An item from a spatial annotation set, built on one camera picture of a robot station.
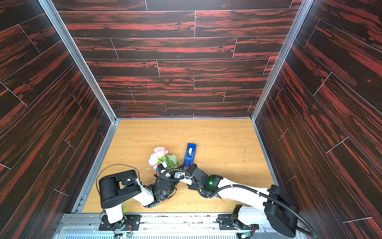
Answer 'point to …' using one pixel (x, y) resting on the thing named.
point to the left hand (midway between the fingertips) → (186, 167)
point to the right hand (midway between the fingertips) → (193, 171)
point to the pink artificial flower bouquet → (160, 155)
